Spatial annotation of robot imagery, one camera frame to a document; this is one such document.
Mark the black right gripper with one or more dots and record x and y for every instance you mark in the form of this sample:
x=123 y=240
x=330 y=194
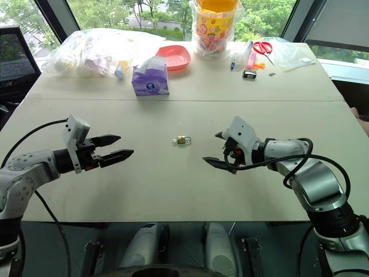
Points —
x=230 y=147

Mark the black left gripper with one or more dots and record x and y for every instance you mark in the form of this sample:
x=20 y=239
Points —
x=88 y=158

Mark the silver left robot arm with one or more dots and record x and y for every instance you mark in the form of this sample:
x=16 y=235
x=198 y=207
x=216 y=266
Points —
x=29 y=167

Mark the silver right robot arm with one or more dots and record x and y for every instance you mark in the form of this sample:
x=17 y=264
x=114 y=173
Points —
x=314 y=179

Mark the brass padlock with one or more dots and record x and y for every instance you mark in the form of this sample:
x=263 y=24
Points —
x=181 y=140

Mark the purple tissue box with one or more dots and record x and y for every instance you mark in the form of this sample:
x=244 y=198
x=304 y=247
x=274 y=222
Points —
x=150 y=82

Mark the yellow and blue glue tube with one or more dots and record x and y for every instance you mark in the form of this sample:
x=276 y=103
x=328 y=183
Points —
x=121 y=70

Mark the small black box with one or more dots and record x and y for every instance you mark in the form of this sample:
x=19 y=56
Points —
x=249 y=74

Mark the blue pen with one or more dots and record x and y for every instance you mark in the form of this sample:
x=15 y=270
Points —
x=233 y=64

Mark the small orange plastic piece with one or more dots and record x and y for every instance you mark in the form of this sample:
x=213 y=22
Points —
x=259 y=66

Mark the pink eraser stick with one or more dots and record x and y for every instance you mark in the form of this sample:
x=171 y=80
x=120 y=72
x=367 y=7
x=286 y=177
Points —
x=251 y=60

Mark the clear bag of white items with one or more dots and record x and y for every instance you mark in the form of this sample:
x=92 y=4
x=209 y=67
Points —
x=86 y=54

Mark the grey rounded robot leg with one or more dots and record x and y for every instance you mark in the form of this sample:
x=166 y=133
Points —
x=219 y=248
x=144 y=245

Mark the clear plastic syringe tube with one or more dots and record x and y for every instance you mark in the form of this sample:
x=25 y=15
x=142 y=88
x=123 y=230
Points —
x=243 y=49

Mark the red plastic dish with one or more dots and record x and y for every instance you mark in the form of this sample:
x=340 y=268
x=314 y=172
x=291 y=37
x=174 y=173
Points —
x=176 y=56

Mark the clear empty plastic bag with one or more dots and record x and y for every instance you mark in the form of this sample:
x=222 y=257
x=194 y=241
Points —
x=288 y=54

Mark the yellow jar in plastic bag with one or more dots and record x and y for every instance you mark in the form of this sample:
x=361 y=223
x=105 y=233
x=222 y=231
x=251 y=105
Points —
x=213 y=29

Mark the black mesh office chair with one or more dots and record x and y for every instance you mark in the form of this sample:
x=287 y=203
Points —
x=15 y=63

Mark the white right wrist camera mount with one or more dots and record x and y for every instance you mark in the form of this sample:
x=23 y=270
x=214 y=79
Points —
x=242 y=134

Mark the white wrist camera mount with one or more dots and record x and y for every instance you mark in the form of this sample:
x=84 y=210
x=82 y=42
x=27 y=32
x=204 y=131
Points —
x=76 y=128
x=242 y=134

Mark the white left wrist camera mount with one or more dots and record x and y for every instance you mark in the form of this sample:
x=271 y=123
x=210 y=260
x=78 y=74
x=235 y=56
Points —
x=76 y=128

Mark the black metal bracket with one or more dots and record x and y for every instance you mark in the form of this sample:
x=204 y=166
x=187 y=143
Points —
x=92 y=258
x=252 y=256

